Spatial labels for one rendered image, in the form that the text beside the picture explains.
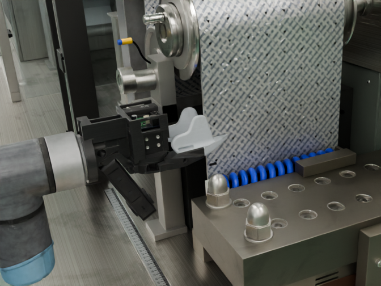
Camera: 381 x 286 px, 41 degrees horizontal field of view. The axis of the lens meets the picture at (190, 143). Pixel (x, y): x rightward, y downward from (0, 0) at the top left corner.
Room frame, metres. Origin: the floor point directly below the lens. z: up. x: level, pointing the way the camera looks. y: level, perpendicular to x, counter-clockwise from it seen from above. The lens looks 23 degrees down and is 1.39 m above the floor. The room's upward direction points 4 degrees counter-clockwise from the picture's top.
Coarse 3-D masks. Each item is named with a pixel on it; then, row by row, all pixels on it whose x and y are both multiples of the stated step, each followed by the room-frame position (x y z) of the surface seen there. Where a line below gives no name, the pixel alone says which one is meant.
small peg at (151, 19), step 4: (160, 12) 0.74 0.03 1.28; (144, 16) 0.72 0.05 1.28; (148, 16) 0.72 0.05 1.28; (152, 16) 0.73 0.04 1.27; (156, 16) 0.73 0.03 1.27; (160, 16) 0.73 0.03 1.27; (144, 20) 0.73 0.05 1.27; (148, 20) 0.72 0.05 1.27; (152, 20) 0.72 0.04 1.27; (156, 20) 0.73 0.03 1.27; (160, 20) 0.73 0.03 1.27
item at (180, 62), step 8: (168, 0) 0.76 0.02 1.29; (176, 0) 0.73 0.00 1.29; (344, 0) 0.79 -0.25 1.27; (184, 8) 0.71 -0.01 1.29; (184, 16) 0.70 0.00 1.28; (344, 16) 0.78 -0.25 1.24; (184, 24) 0.70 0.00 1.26; (344, 24) 0.79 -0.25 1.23; (184, 32) 0.71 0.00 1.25; (184, 40) 0.71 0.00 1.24; (184, 48) 0.71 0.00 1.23; (176, 56) 0.75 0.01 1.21; (184, 56) 0.71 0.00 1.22; (176, 64) 0.75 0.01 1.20; (184, 64) 0.71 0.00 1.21
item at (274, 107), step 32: (224, 64) 0.71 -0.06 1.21; (256, 64) 0.72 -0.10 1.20; (288, 64) 0.74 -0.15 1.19; (320, 64) 0.76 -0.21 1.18; (224, 96) 0.70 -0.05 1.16; (256, 96) 0.72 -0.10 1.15; (288, 96) 0.74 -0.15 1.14; (320, 96) 0.76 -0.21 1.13; (224, 128) 0.70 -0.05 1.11; (256, 128) 0.72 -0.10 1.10; (288, 128) 0.74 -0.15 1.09; (320, 128) 0.76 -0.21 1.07; (224, 160) 0.70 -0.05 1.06; (256, 160) 0.72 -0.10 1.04
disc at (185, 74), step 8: (160, 0) 0.80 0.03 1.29; (184, 0) 0.71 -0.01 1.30; (192, 8) 0.69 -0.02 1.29; (192, 16) 0.69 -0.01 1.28; (192, 24) 0.69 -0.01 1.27; (192, 32) 0.69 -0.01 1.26; (192, 40) 0.69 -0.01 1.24; (192, 48) 0.69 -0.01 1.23; (192, 56) 0.69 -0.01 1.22; (192, 64) 0.70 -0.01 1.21; (176, 72) 0.76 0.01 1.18; (184, 72) 0.73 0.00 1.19; (192, 72) 0.70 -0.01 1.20; (184, 80) 0.73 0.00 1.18
